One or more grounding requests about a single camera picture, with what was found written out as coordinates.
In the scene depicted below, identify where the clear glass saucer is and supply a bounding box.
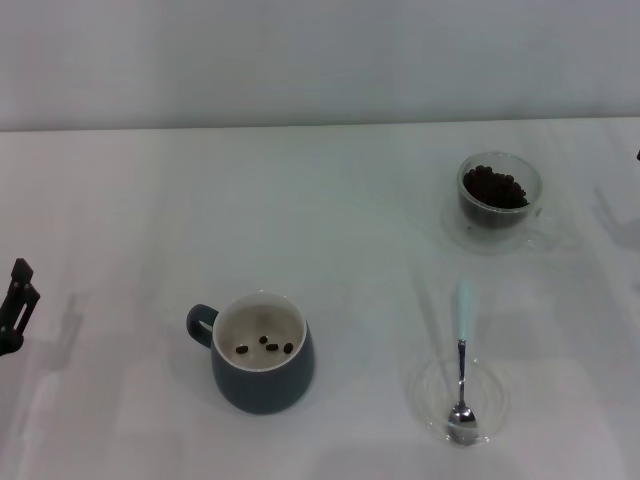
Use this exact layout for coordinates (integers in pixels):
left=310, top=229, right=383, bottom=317
left=440, top=199, right=576, bottom=257
left=409, top=355, right=511, bottom=448

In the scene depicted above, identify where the steel spoon with light-blue handle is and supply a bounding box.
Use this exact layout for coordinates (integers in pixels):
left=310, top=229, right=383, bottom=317
left=447, top=280, right=479, bottom=433

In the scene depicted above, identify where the double-wall glass cup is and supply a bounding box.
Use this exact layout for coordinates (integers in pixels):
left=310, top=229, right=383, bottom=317
left=453, top=151, right=559, bottom=251

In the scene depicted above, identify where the dark blue-grey ceramic mug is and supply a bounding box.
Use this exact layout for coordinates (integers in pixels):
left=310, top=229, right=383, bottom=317
left=186, top=292, right=317, bottom=416

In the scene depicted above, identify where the coffee bean pile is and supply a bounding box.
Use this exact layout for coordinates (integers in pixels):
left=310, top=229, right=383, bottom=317
left=459, top=163, right=530, bottom=231

